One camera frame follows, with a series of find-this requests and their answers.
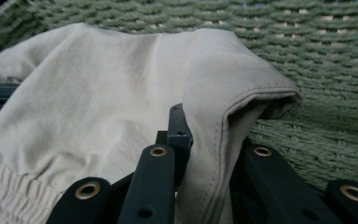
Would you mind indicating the khaki pants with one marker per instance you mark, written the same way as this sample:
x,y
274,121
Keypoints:
x,y
90,102

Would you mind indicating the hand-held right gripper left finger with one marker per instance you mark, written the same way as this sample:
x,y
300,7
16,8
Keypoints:
x,y
154,186

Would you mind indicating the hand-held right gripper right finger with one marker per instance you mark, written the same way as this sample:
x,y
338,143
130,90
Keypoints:
x,y
270,189

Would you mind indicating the green woven basket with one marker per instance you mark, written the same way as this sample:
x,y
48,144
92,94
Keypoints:
x,y
323,71

